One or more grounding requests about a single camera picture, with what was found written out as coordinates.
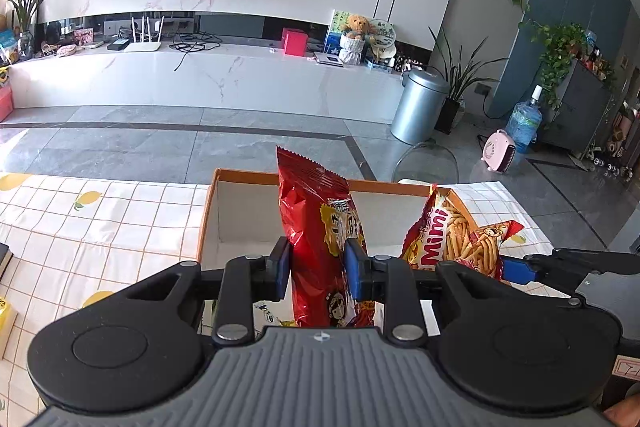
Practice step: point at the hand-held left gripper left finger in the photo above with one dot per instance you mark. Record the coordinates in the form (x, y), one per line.
(284, 269)

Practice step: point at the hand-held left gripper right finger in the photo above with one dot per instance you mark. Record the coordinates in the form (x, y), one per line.
(354, 272)

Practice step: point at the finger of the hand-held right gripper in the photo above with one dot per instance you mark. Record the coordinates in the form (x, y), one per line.
(515, 269)
(590, 257)

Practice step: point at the red cartoon snack packet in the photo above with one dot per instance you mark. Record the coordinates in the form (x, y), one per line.
(320, 232)

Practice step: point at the red shrimp stick packet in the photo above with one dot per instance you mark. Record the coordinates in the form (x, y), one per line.
(457, 237)

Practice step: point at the orange cardboard box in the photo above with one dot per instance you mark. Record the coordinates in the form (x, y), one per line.
(235, 217)

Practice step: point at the person's right hand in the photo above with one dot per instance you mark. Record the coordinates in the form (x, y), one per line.
(625, 412)

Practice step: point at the pink space heater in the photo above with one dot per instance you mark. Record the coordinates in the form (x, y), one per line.
(500, 151)

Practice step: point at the grey side cabinet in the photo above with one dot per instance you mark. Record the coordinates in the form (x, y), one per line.
(580, 112)

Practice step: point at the blue water bottle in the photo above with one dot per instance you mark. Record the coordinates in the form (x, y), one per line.
(524, 123)

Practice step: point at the silver trash bin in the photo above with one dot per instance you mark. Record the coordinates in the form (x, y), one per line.
(417, 107)

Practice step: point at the lemon print tablecloth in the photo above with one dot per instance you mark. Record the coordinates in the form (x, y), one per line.
(100, 227)

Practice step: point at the potted orchid plant black pot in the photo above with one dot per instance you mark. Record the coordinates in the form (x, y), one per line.
(457, 87)

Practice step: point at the white marble media console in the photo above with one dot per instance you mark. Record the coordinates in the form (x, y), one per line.
(225, 82)

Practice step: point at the trailing ivy plant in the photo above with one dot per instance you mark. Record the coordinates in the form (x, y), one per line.
(560, 52)

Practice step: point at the red cube box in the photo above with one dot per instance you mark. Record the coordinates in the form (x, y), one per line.
(294, 42)

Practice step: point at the teddy bear bouquet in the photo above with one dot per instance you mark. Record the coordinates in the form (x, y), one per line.
(354, 39)

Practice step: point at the round paper fan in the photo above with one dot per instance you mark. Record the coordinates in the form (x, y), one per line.
(384, 36)

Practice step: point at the green picture card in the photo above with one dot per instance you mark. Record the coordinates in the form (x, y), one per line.
(336, 27)

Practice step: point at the white router with antennas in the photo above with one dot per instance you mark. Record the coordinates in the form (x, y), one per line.
(144, 44)

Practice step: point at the small black box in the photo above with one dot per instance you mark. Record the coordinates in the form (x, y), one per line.
(118, 45)

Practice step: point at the dark hardcover book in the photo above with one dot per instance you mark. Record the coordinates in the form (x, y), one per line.
(4, 259)

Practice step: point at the yellow small box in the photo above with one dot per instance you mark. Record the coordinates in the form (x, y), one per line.
(5, 324)

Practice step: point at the pink storage box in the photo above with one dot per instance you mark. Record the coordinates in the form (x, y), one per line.
(5, 103)

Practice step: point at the blue snack bag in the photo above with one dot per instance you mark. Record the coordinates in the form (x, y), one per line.
(9, 48)

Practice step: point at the leafy plant in glass vase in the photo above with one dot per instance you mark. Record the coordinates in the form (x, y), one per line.
(27, 7)

